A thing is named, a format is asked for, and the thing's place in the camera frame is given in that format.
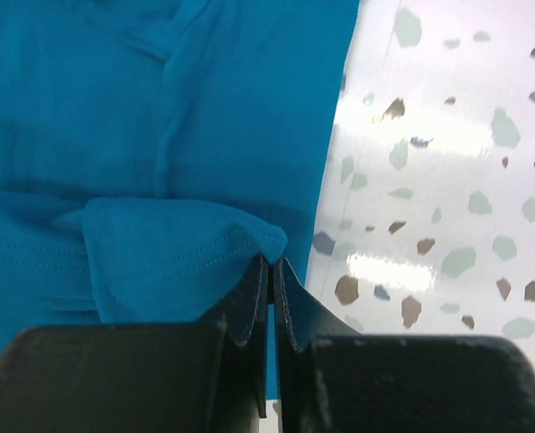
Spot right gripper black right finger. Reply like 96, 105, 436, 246
272, 260, 535, 432

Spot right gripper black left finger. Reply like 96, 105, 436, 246
0, 257, 268, 432

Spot blue t shirt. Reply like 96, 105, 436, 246
0, 0, 362, 402

